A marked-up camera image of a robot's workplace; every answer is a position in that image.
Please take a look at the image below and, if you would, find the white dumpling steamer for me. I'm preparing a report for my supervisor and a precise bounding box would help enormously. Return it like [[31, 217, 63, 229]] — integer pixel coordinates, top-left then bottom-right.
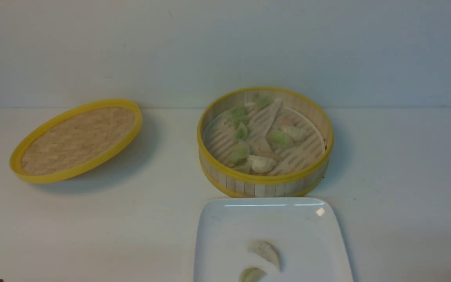
[[248, 155, 277, 174], [280, 125, 310, 142]]

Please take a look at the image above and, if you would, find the white dumpling on plate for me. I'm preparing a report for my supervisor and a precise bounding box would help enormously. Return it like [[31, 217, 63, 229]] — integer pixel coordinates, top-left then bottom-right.
[[247, 239, 282, 272]]

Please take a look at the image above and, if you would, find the white square plate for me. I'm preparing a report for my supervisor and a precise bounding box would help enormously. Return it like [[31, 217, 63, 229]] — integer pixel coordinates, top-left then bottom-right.
[[193, 197, 354, 282]]

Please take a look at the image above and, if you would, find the pale green dumpling plate bottom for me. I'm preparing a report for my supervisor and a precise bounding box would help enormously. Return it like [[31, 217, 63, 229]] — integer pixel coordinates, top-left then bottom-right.
[[238, 267, 267, 282]]

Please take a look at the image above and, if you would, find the small green dumpling middle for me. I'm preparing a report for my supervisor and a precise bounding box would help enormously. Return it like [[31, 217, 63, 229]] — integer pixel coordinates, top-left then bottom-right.
[[233, 123, 248, 141]]

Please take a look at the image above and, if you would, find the pink shrimp dumpling centre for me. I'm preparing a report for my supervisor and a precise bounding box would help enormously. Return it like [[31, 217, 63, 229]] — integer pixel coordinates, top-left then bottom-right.
[[255, 137, 280, 162]]

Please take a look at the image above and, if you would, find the yellow bamboo steamer basket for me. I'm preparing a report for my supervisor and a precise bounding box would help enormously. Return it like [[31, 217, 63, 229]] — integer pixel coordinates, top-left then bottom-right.
[[197, 87, 334, 197]]

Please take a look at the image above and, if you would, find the white dumpling front steamer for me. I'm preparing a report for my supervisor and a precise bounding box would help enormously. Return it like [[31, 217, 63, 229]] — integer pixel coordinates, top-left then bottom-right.
[[248, 155, 277, 174]]

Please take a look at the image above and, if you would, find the green dumpling back top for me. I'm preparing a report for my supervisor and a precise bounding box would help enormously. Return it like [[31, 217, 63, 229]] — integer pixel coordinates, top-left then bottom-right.
[[254, 95, 273, 111]]

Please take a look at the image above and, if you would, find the yellow woven steamer lid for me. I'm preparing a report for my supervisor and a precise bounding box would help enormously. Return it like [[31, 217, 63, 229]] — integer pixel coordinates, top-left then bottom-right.
[[9, 99, 143, 184]]

